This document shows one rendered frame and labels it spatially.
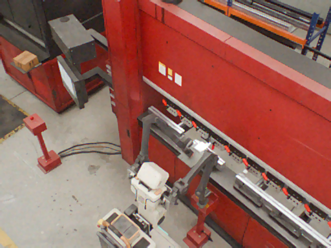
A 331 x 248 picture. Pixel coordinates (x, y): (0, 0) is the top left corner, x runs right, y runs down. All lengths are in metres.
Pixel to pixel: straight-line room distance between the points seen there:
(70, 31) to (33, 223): 2.20
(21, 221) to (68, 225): 0.53
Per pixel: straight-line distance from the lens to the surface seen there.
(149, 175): 3.11
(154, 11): 3.27
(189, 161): 3.65
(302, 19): 4.94
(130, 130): 4.28
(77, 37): 3.53
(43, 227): 4.60
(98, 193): 4.69
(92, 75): 4.26
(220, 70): 2.99
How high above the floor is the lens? 3.88
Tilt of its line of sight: 47 degrees down
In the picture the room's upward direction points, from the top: straight up
